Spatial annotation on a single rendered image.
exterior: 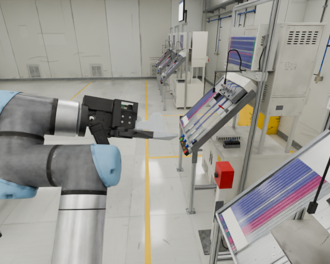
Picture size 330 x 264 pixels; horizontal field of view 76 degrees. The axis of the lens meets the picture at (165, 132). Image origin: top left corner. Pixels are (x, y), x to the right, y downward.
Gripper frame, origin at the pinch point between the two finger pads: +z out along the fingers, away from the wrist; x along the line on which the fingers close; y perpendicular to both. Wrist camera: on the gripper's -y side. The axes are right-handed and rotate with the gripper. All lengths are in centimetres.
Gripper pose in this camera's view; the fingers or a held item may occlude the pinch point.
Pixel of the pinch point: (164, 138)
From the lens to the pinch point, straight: 53.1
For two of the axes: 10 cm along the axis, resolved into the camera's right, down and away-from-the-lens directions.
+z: 9.0, 1.0, 4.3
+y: 0.9, -9.9, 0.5
